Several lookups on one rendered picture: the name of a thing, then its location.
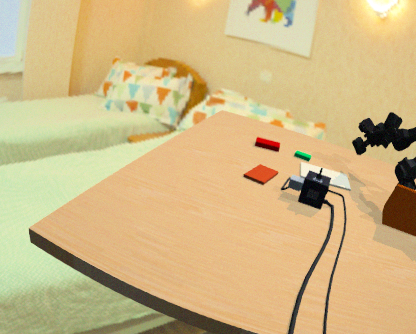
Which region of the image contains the small green block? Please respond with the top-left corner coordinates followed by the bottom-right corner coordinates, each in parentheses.
top-left (294, 151), bottom-right (312, 161)

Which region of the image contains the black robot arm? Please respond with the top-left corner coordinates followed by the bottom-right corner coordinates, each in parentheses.
top-left (358, 112), bottom-right (416, 190)

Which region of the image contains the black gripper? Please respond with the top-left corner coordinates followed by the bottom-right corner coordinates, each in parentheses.
top-left (352, 122), bottom-right (385, 156)

